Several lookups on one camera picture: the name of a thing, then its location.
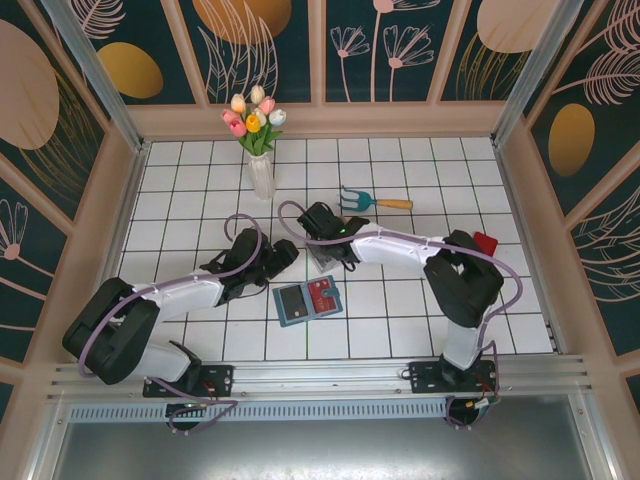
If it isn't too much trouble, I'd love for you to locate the clear acrylic card box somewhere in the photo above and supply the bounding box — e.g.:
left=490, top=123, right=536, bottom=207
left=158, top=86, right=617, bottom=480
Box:
left=306, top=241, right=347, bottom=274

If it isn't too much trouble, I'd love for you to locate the red card with gold print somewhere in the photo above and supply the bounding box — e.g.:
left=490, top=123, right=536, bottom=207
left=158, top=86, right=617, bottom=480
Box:
left=307, top=280, right=342, bottom=317

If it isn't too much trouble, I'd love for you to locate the black credit card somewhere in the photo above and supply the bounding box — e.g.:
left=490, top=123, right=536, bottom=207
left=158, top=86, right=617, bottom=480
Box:
left=279, top=284, right=308, bottom=320

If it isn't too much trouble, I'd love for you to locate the blue box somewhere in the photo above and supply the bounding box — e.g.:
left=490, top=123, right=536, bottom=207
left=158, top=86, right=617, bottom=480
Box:
left=272, top=274, right=345, bottom=328

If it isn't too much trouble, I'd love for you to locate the white ribbed vase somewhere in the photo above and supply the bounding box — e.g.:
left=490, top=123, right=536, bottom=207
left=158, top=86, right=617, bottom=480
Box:
left=248, top=153, right=277, bottom=201

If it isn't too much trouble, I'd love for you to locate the artificial tulip bouquet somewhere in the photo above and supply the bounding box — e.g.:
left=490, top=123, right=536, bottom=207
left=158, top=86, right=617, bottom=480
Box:
left=221, top=84, right=287, bottom=157

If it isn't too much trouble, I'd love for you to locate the red toy shovel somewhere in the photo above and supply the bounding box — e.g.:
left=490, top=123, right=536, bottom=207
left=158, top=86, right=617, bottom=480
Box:
left=472, top=231, right=500, bottom=257

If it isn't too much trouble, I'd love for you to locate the grey metal sheet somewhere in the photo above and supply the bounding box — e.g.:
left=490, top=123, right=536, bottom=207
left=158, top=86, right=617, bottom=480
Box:
left=29, top=394, right=616, bottom=480

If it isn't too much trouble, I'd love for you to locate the teal hand rake wooden handle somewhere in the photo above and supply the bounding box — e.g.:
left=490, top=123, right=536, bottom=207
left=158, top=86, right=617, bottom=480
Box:
left=337, top=185, right=415, bottom=213

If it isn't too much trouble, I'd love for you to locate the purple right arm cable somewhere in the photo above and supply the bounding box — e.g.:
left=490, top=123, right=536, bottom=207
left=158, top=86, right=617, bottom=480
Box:
left=277, top=200, right=525, bottom=431

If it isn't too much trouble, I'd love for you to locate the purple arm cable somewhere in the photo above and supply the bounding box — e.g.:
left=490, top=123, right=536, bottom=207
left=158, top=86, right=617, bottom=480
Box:
left=277, top=200, right=525, bottom=431
left=79, top=213, right=264, bottom=435

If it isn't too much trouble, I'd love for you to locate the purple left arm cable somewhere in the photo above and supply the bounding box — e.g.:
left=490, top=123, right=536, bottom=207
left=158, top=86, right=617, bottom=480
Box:
left=79, top=213, right=264, bottom=435

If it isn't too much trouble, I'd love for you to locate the aluminium mounting rail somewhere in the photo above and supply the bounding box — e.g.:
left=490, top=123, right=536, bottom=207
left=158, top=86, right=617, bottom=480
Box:
left=47, top=354, right=594, bottom=401

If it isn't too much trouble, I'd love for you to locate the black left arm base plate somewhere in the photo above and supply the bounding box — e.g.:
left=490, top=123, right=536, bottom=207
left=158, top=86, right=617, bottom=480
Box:
left=142, top=363, right=236, bottom=399

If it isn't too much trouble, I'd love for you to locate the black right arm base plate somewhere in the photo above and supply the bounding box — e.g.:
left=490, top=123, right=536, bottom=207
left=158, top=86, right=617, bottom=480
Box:
left=408, top=360, right=501, bottom=396

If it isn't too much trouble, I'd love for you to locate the grey slotted cable duct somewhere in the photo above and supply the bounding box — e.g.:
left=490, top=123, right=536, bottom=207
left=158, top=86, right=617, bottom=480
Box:
left=67, top=397, right=454, bottom=421

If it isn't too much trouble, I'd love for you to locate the aluminium frame post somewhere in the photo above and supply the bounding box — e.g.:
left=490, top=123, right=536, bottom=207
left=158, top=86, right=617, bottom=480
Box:
left=42, top=0, right=151, bottom=154
left=489, top=0, right=586, bottom=149

